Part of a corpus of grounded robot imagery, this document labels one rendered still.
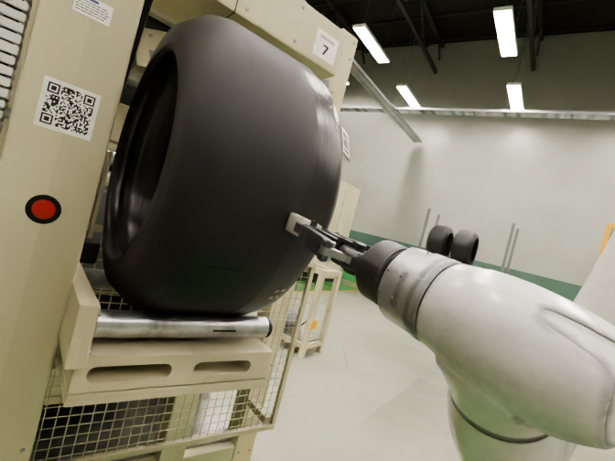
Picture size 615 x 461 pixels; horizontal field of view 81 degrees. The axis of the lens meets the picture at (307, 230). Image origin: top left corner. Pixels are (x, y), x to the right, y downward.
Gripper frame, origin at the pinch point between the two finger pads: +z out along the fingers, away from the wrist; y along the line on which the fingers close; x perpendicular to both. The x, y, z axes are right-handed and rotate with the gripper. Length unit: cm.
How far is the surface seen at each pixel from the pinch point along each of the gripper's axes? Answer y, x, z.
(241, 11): -1, -44, 57
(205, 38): 17.0, -22.7, 17.8
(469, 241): -508, -7, 240
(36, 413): 26, 44, 18
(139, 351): 14.5, 28.8, 11.9
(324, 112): -3.7, -19.4, 9.8
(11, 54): 40, -10, 32
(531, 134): -1044, -352, 475
